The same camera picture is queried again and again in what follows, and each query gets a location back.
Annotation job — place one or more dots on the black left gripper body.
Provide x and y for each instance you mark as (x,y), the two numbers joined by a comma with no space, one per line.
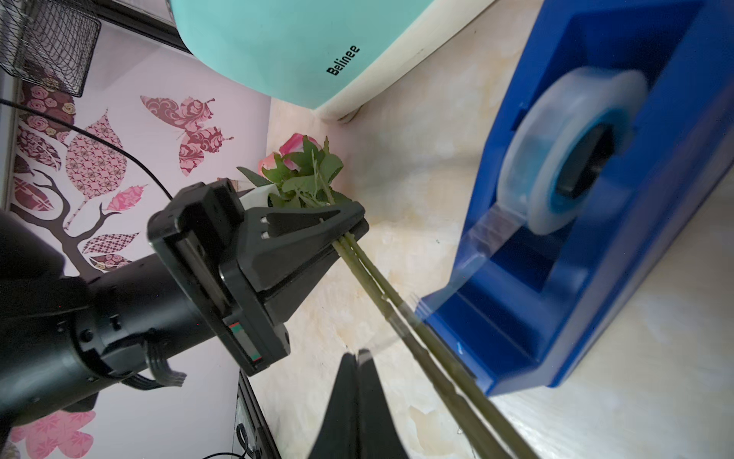
(196,237)

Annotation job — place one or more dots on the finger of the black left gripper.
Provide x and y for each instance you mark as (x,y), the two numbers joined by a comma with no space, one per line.
(347,218)
(302,261)

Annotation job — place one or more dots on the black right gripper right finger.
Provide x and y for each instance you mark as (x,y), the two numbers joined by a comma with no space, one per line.
(378,437)

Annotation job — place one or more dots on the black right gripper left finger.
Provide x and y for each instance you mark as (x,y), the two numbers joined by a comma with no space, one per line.
(337,437)

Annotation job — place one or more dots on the dark pink artificial rose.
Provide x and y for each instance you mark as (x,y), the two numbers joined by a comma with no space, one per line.
(300,175)

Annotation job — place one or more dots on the clear tape roll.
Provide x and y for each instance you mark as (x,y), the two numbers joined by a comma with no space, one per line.
(556,155)

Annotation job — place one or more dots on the blue tape dispenser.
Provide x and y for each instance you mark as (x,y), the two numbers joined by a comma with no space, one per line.
(530,315)

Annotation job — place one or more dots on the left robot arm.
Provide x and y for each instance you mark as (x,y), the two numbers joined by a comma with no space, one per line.
(64,339)

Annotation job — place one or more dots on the mint green toaster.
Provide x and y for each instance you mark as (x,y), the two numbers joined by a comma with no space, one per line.
(328,56)

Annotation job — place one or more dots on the black wire basket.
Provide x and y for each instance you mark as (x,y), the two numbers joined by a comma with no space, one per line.
(49,42)

